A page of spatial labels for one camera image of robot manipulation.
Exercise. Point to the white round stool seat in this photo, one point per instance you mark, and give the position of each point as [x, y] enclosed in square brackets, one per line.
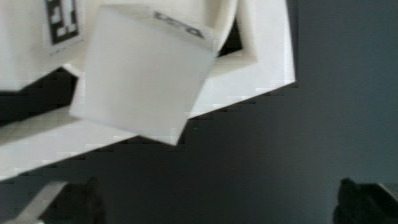
[218, 14]

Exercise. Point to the white stool leg with tags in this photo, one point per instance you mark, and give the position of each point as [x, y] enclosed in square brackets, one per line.
[44, 37]

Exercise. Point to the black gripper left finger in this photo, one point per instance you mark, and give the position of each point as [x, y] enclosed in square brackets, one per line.
[67, 204]

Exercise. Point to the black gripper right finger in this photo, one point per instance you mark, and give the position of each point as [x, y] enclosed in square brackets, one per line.
[367, 203]

